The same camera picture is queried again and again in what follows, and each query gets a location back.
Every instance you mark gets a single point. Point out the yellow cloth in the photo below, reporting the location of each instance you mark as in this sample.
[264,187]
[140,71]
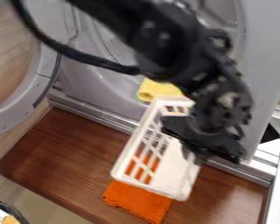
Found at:
[158,89]

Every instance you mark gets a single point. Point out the washing machine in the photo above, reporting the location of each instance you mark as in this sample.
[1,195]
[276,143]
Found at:
[95,84]

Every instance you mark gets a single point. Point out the white basket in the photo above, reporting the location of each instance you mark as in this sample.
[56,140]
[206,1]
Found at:
[165,166]

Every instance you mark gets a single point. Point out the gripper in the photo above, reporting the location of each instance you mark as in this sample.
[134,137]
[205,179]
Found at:
[208,140]

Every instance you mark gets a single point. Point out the orange cloth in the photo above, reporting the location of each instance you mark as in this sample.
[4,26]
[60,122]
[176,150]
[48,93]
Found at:
[140,202]

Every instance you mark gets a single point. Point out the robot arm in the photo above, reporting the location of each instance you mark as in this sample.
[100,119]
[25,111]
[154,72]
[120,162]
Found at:
[173,38]

